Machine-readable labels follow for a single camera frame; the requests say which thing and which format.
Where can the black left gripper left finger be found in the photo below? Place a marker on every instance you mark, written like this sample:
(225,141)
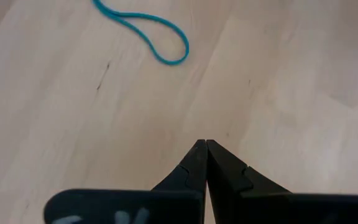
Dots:
(179,199)

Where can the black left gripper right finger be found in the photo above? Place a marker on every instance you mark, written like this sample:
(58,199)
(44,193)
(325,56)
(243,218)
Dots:
(235,199)

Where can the teal rubber band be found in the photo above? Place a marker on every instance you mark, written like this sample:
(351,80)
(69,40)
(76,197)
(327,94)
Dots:
(113,13)

